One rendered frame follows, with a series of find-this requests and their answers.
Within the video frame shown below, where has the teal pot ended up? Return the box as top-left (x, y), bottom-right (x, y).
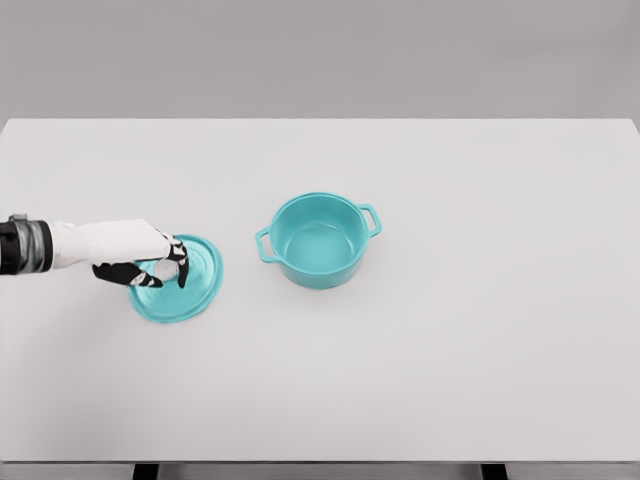
top-left (255, 191), bottom-right (384, 291)

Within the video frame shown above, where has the teal pot lid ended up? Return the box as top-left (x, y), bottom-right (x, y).
top-left (128, 232), bottom-right (225, 327)

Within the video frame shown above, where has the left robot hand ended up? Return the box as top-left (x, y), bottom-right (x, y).
top-left (91, 218), bottom-right (190, 290)

